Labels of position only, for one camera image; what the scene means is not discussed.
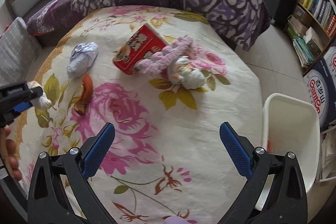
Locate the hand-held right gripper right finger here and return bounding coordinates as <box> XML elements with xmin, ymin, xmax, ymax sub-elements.
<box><xmin>219</xmin><ymin>122</ymin><xmax>308</xmax><ymax>224</ymax></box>

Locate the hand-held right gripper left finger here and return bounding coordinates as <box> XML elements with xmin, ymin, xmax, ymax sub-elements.
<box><xmin>27</xmin><ymin>122</ymin><xmax>116</xmax><ymax>224</ymax></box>

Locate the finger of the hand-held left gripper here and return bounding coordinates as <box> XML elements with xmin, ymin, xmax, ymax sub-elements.
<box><xmin>0</xmin><ymin>98</ymin><xmax>34</xmax><ymax>127</ymax></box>
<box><xmin>0</xmin><ymin>82</ymin><xmax>44</xmax><ymax>101</ymax></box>

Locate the white plastic trash bin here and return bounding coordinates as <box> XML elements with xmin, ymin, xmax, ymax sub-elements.
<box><xmin>256</xmin><ymin>93</ymin><xmax>321</xmax><ymax>214</ymax></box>

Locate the person's left hand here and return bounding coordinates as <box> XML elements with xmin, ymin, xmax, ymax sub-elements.
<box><xmin>0</xmin><ymin>126</ymin><xmax>23</xmax><ymax>180</ymax></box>

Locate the floral tablecloth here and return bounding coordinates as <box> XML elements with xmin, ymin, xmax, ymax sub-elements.
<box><xmin>20</xmin><ymin>5</ymin><xmax>268</xmax><ymax>224</ymax></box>

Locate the orange peel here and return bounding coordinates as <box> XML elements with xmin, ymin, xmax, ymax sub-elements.
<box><xmin>72</xmin><ymin>73</ymin><xmax>94</xmax><ymax>115</ymax></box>

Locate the crumpled white tissue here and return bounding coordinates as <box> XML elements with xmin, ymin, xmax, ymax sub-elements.
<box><xmin>168</xmin><ymin>56</ymin><xmax>205</xmax><ymax>90</ymax></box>

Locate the blue white carton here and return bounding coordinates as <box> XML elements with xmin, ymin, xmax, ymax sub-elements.
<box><xmin>303</xmin><ymin>59</ymin><xmax>336</xmax><ymax>130</ymax></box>
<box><xmin>323</xmin><ymin>46</ymin><xmax>336</xmax><ymax>88</ymax></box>

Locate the red snack packet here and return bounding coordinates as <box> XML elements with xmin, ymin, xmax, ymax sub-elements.
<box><xmin>113</xmin><ymin>25</ymin><xmax>168</xmax><ymax>75</ymax></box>

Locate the stack of books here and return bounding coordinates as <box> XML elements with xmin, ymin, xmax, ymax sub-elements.
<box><xmin>285</xmin><ymin>15</ymin><xmax>319</xmax><ymax>69</ymax></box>

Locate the tissue box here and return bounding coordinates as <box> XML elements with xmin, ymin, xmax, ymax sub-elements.
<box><xmin>302</xmin><ymin>27</ymin><xmax>322</xmax><ymax>56</ymax></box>

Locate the wooden bookshelf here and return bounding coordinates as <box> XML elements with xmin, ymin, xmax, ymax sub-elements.
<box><xmin>283</xmin><ymin>0</ymin><xmax>336</xmax><ymax>75</ymax></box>

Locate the row of colourful books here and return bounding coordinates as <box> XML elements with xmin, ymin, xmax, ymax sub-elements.
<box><xmin>298</xmin><ymin>0</ymin><xmax>336</xmax><ymax>36</ymax></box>

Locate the dark wooden bed frame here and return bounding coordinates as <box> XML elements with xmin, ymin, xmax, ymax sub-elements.
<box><xmin>5</xmin><ymin>0</ymin><xmax>65</xmax><ymax>48</ymax></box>

